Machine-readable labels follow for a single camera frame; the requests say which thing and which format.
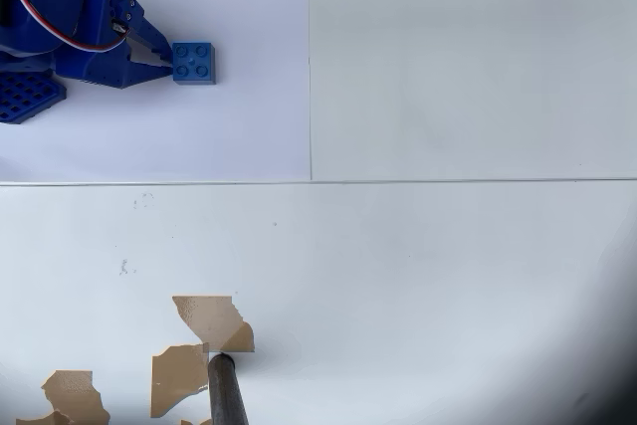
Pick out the blue lego brick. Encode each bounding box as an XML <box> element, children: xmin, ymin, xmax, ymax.
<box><xmin>170</xmin><ymin>41</ymin><xmax>219</xmax><ymax>86</ymax></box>

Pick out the blue grid robot base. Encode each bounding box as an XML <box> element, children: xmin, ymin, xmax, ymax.
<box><xmin>0</xmin><ymin>70</ymin><xmax>69</xmax><ymax>125</ymax></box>

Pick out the dark metal pole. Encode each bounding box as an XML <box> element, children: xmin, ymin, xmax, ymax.
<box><xmin>207</xmin><ymin>352</ymin><xmax>250</xmax><ymax>425</ymax></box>

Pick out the red white servo cable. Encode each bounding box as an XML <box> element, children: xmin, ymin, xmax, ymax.
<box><xmin>3</xmin><ymin>0</ymin><xmax>132</xmax><ymax>54</ymax></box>

